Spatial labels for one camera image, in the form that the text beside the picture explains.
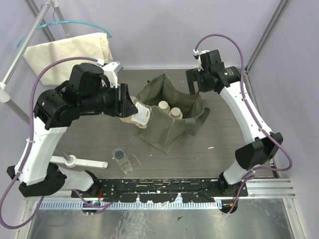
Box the teal clothes hanger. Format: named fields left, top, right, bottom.
left=17, top=21, right=113, bottom=49

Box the olive green canvas bag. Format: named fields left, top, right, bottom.
left=136, top=73, right=210, bottom=154

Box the cream canvas cloth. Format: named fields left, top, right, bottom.
left=23, top=33, right=113, bottom=86

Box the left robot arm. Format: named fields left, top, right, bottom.
left=7, top=62, right=138, bottom=197

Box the clear bottle with dark cap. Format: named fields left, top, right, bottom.
left=112, top=147, right=133, bottom=175

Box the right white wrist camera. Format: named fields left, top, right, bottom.
left=193, top=49, right=209, bottom=72

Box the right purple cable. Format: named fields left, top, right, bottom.
left=193, top=34, right=293, bottom=215

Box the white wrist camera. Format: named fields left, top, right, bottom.
left=97, top=59, right=123, bottom=88
left=193, top=49, right=209, bottom=72

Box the amber bottle with white cap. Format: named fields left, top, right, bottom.
left=120, top=97, right=152, bottom=128

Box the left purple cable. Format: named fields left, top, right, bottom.
left=0, top=57, right=118, bottom=229

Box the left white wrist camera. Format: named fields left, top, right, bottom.
left=97, top=59, right=123, bottom=88

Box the purple cable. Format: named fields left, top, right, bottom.
left=0, top=57, right=118, bottom=229
left=193, top=34, right=293, bottom=215

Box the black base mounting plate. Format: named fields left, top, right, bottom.
left=80, top=178, right=239, bottom=203

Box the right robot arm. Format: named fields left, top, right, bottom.
left=185, top=50, right=283, bottom=196

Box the cream bottle with beige cap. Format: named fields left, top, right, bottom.
left=169, top=107, right=183, bottom=120

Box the white metal clothes rack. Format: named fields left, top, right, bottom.
left=0, top=0, right=109, bottom=170

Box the green bottle with beige cap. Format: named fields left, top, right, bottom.
left=158, top=101, right=170, bottom=114

